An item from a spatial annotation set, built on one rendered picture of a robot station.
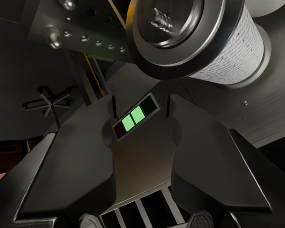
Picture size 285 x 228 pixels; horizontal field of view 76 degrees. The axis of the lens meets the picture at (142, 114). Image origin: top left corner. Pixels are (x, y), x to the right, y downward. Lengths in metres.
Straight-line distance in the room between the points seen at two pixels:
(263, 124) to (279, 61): 0.15
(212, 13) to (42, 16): 0.34
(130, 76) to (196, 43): 2.04
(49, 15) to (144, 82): 1.73
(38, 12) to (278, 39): 0.51
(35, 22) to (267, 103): 0.54
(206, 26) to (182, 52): 0.03
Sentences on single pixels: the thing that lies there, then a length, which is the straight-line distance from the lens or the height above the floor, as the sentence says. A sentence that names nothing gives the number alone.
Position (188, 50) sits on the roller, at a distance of 0.21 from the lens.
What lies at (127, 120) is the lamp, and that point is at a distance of 0.72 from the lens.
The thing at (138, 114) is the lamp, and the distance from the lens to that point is 0.68.
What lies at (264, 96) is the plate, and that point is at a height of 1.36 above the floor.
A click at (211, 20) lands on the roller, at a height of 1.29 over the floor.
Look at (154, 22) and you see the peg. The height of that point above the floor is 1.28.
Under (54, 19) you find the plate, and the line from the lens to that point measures 0.47.
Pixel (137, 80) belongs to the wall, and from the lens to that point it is 2.16.
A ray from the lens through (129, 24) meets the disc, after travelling 0.28.
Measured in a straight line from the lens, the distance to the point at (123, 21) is 0.30.
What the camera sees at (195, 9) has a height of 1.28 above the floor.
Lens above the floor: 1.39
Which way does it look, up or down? 17 degrees down
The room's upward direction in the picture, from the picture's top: 152 degrees clockwise
